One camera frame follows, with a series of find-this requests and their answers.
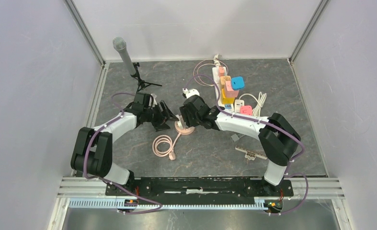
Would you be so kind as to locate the beige comb strip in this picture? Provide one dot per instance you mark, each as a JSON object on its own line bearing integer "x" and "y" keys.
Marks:
{"x": 251, "y": 154}

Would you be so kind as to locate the pink cube socket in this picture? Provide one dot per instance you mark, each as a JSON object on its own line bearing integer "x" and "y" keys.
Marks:
{"x": 229, "y": 92}

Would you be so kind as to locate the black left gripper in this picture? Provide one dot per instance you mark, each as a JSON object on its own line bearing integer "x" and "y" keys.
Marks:
{"x": 160, "y": 124}

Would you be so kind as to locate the small white power strip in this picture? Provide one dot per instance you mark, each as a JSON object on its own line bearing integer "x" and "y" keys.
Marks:
{"x": 238, "y": 103}

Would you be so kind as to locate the pink red plug adapter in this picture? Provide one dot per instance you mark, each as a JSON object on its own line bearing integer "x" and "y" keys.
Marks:
{"x": 246, "y": 110}

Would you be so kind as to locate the long white power strip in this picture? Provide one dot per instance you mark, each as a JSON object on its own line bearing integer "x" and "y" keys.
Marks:
{"x": 216, "y": 79}

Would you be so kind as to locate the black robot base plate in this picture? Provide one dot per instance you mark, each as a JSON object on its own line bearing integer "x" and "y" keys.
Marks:
{"x": 237, "y": 190}

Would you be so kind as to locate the grey plastic clip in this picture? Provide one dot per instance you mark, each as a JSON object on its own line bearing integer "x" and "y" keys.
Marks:
{"x": 236, "y": 137}

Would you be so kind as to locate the tan patterned cube socket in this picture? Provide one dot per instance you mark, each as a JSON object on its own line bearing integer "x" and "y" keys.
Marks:
{"x": 224, "y": 79}

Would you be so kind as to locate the small salmon plug adapter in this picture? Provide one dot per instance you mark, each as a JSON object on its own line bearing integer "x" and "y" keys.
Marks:
{"x": 221, "y": 71}

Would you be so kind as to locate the round pink power socket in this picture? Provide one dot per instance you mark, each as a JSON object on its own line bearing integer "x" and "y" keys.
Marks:
{"x": 181, "y": 128}

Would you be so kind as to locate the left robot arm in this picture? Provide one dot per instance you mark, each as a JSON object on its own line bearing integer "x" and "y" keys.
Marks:
{"x": 93, "y": 152}

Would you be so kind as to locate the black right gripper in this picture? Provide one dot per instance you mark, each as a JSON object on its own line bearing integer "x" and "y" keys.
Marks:
{"x": 187, "y": 117}

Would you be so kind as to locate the grey microphone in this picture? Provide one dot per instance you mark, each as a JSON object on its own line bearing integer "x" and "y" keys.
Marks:
{"x": 120, "y": 46}

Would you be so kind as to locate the light blue plug adapter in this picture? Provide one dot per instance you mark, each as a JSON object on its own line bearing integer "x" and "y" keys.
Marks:
{"x": 237, "y": 83}

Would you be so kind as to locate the yellow cube socket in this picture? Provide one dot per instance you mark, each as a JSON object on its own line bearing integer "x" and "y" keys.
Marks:
{"x": 225, "y": 99}

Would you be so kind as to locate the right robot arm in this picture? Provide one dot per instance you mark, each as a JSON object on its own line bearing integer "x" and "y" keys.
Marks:
{"x": 277, "y": 137}

